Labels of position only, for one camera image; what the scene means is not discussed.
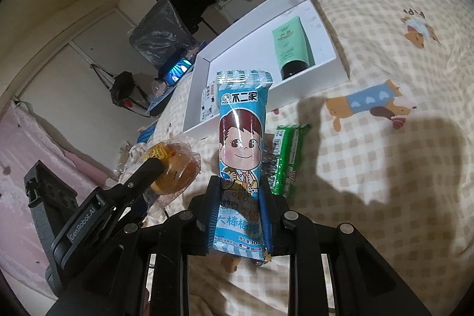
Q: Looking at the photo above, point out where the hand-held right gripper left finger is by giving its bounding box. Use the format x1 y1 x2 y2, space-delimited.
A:
46 175 223 316

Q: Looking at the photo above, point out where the checked bear print duvet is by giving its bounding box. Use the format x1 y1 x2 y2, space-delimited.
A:
122 0 474 316

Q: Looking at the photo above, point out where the blue cartoon candy packet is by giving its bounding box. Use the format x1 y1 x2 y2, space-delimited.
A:
205 70 274 263

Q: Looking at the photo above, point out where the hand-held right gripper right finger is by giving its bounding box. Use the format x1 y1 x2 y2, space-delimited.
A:
259 177 432 316

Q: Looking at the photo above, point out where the cow print biscuit packet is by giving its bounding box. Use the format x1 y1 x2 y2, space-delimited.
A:
200 82 219 123

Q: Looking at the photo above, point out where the black plastic bag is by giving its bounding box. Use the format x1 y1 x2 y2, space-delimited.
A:
129 0 197 59

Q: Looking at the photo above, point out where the bread packet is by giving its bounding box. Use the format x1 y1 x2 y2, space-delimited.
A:
142 136 202 216

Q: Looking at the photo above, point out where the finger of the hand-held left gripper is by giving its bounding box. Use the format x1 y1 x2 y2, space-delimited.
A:
100 157 166 225

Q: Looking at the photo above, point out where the black handbag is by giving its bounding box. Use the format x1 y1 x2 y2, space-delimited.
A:
110 71 139 107

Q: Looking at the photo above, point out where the phone with lit screen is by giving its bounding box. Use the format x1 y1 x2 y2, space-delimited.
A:
163 57 195 85

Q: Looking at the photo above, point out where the green cream tube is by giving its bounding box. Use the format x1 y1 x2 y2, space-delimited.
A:
272 17 316 80

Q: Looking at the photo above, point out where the green snack packet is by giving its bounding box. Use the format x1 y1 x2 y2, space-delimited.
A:
265 124 312 198

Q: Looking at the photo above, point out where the blue striped cloth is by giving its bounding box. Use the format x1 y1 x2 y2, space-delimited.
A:
139 123 157 145

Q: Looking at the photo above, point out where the pink curtain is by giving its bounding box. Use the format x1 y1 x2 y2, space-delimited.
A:
0 103 115 287

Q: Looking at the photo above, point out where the white cardboard box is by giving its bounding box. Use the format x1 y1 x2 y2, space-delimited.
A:
183 0 350 135

